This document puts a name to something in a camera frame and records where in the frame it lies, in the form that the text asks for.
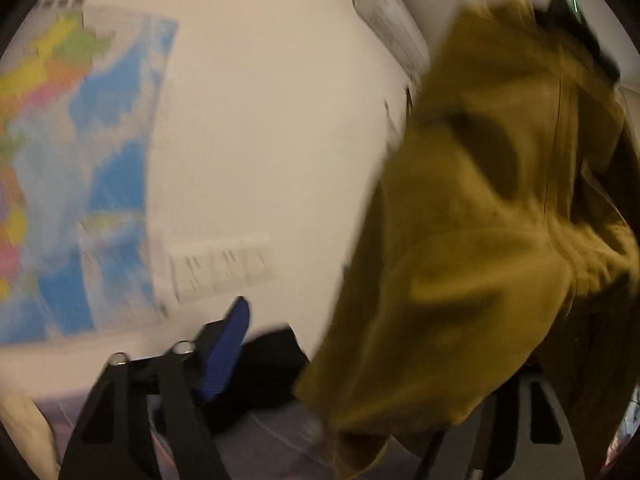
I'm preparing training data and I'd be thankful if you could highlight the mustard yellow jacket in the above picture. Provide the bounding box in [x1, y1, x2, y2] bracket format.
[296, 0, 639, 479]

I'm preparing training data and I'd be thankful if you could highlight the cream pillow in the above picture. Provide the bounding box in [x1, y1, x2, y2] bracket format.
[1, 391, 60, 480]

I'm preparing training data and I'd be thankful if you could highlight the white air conditioner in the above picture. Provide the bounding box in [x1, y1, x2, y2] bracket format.
[352, 0, 431, 80]

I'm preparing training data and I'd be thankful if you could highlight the colourful wall map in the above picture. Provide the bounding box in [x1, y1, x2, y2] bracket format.
[1, 0, 178, 344]

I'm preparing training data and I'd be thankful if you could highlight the white wall socket panel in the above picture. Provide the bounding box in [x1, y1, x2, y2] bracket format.
[168, 233, 273, 304]

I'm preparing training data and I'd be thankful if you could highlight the black garment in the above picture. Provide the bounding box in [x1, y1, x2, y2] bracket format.
[188, 322, 308, 437]

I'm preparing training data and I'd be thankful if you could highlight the purple plaid bed sheet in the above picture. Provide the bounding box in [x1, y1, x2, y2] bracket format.
[36, 392, 420, 480]

